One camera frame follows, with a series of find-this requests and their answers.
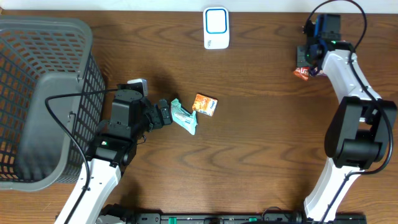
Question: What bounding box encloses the teal flushable wipes packet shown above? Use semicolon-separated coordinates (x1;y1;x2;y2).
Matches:
171;98;197;135

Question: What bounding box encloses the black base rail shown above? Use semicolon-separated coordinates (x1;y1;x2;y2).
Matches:
99;203;368;224

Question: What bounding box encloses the orange Kleenex tissue pack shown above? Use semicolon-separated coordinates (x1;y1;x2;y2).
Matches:
192;93;218;116

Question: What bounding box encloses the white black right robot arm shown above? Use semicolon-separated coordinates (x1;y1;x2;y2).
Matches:
297;14;397;223

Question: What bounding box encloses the grey plastic lattice basket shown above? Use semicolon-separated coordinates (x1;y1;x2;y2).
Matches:
1;16;106;192

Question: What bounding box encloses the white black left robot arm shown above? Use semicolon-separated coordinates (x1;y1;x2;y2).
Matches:
56;89;172;223

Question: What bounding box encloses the orange snack bar wrapper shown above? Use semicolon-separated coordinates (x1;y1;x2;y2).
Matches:
293;67;326;81

